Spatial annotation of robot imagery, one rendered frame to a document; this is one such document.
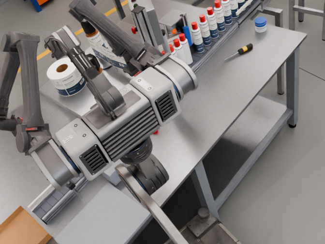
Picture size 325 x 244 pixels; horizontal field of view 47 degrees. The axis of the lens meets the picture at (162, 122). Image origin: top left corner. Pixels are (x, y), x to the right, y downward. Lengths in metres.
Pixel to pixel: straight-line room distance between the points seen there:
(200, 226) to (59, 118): 1.07
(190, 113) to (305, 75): 1.55
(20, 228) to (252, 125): 1.65
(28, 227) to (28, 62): 0.91
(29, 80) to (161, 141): 0.84
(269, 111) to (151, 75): 1.66
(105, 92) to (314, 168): 1.91
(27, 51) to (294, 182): 1.95
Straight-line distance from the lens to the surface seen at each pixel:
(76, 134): 1.17
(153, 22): 1.69
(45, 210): 1.93
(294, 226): 2.55
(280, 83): 3.11
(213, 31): 2.36
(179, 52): 2.13
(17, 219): 2.05
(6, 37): 1.47
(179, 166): 1.83
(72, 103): 2.33
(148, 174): 1.39
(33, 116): 1.36
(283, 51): 2.30
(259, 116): 2.76
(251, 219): 2.57
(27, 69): 1.38
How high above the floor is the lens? 2.31
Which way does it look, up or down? 47 degrees down
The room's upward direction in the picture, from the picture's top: 22 degrees counter-clockwise
